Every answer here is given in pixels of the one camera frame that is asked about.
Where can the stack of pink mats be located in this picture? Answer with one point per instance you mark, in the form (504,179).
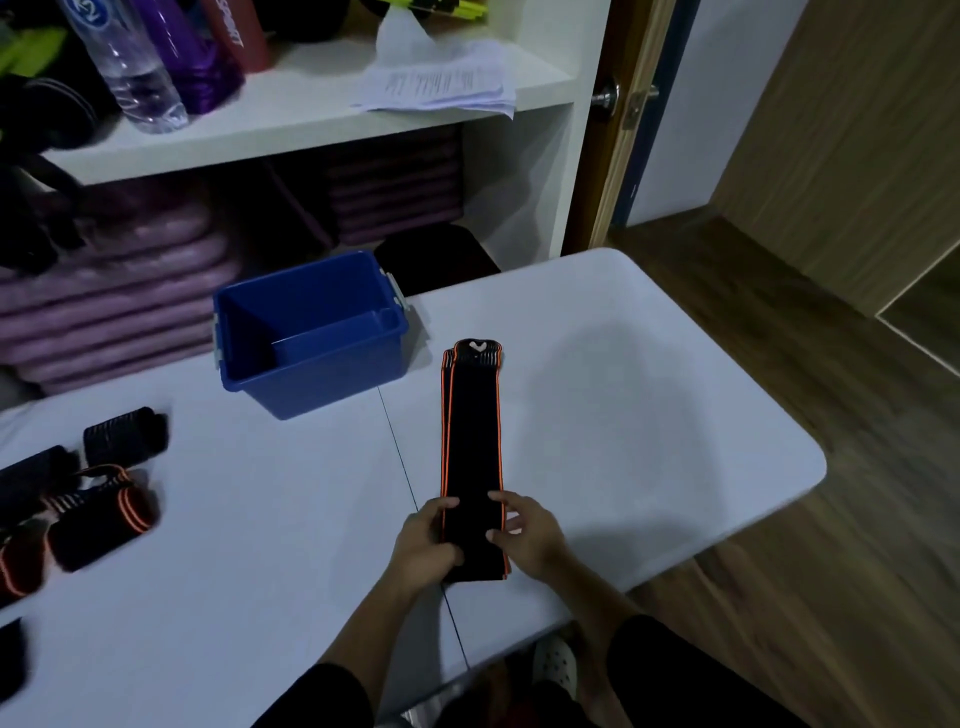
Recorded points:
(120,300)
(397,195)

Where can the metal door knob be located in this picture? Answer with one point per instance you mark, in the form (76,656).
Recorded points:
(604,97)

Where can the black chair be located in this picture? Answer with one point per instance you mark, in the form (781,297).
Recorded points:
(435,259)

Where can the blue plastic bin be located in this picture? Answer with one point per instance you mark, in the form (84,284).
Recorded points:
(315,382)

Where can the black cylindrical roller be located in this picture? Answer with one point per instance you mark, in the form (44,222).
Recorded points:
(64,116)

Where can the person's left forearm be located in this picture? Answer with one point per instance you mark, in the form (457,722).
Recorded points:
(375,630)

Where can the white shelf unit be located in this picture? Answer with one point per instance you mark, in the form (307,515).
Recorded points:
(300,120)

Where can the purple bottle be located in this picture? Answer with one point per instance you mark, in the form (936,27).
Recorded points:
(202,75)

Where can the person's left hand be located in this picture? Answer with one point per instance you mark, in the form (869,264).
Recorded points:
(420,555)

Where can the wooden door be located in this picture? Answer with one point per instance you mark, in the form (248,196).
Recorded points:
(600,187)

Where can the person's right hand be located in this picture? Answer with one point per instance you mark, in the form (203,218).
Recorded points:
(540,544)

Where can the person's right forearm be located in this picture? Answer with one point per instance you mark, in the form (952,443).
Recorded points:
(592,607)

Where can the black round bag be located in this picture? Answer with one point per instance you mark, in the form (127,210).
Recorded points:
(307,19)

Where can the white paper sheets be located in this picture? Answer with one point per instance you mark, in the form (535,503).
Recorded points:
(442,82)

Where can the yellow orange agility ladder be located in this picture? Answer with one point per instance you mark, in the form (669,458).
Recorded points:
(442,7)

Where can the clear plastic water bottle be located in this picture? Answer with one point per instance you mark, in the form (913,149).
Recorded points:
(142,90)

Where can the pink sport bottle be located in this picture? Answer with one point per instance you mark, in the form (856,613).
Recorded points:
(240,37)

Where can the person's white shoe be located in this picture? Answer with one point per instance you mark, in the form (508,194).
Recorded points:
(555,664)

